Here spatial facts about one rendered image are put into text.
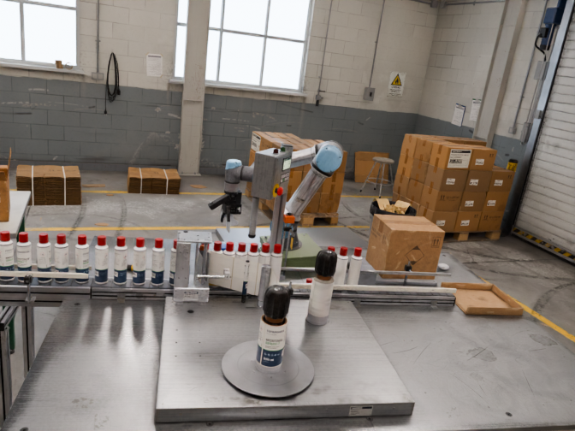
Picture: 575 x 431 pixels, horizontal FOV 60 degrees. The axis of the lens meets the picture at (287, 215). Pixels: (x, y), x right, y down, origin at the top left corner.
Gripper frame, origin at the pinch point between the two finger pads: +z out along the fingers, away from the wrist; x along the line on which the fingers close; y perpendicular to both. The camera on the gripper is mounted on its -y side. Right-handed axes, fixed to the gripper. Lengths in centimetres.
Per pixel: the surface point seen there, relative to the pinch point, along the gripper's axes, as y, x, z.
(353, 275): 48, -53, 4
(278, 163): 9, -43, -44
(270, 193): 7, -44, -32
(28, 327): -89, -12, 42
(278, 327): -9, -106, -6
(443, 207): 313, 206, 56
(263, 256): 6.2, -45.5, -4.0
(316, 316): 19, -78, 8
